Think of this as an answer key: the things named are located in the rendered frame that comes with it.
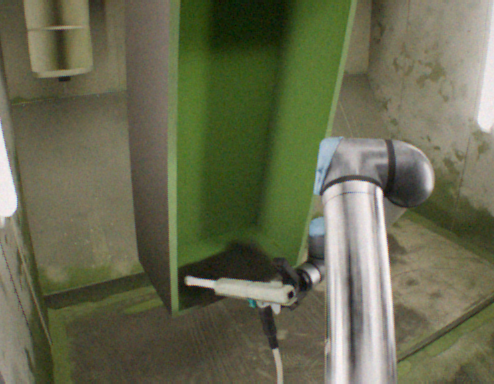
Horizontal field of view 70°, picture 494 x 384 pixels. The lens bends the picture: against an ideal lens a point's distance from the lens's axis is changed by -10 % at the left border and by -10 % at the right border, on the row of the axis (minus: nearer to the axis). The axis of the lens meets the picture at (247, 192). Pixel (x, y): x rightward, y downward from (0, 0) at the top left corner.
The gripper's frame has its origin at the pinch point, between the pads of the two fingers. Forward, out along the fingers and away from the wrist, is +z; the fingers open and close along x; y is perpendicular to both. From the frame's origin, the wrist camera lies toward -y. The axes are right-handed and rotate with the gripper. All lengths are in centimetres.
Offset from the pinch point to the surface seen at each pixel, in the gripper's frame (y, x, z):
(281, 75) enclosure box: -68, 13, -51
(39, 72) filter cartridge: -106, 117, 3
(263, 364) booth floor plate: 52, 41, -31
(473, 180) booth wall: 12, -14, -207
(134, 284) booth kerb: 17, 123, -21
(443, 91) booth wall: -51, -1, -216
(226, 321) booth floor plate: 40, 72, -40
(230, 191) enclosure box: -26, 47, -42
